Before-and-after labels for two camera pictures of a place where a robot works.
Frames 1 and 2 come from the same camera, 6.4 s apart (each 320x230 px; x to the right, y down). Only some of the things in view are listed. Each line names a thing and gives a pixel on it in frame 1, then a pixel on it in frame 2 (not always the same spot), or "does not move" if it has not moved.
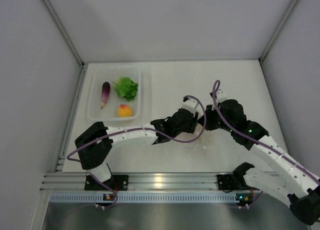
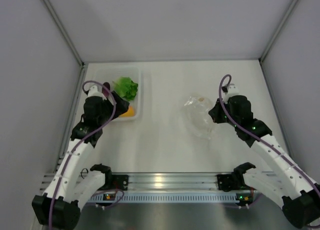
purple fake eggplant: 105,93 does not move
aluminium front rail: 140,181 does not move
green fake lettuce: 125,88 does not move
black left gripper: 193,123 -> 122,106
